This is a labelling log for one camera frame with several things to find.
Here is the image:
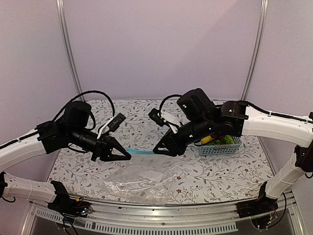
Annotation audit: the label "left aluminium frame post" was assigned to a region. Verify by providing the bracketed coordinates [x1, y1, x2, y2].
[56, 0, 83, 94]

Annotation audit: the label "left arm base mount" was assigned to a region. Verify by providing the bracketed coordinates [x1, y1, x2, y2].
[47, 181, 94, 235]

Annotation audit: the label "clear zip top bag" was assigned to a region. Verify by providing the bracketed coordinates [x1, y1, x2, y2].
[101, 148, 181, 206]

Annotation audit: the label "blue plastic basket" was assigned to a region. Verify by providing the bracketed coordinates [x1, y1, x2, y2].
[194, 136, 242, 156]

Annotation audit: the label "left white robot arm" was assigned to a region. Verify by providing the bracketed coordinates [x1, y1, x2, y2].
[0, 101, 131, 212]

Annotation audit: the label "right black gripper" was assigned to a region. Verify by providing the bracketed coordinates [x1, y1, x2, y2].
[152, 116, 213, 157]

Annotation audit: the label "floral table mat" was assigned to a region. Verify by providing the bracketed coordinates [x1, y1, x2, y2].
[48, 100, 273, 205]

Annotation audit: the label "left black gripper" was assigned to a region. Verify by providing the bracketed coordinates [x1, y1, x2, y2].
[68, 126, 131, 162]

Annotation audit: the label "front aluminium rail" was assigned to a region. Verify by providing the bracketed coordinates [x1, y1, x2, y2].
[21, 191, 306, 235]

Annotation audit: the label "yellow toy lemon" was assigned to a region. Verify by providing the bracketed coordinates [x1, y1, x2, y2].
[201, 136, 214, 144]

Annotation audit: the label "green toy grapes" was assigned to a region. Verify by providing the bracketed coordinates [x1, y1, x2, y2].
[208, 135, 234, 145]

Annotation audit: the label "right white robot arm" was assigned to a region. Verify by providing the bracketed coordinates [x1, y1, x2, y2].
[149, 88, 313, 213]

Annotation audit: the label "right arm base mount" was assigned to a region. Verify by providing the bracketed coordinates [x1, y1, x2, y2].
[236, 182, 287, 231]

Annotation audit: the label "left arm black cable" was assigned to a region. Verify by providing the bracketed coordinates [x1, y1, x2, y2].
[52, 90, 115, 128]

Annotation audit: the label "aluminium frame post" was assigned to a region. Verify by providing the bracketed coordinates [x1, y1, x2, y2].
[241, 0, 268, 100]
[56, 0, 83, 94]

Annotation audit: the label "right aluminium frame post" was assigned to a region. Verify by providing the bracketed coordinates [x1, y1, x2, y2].
[241, 0, 268, 100]

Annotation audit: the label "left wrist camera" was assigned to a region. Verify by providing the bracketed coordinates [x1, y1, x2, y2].
[97, 113, 126, 139]

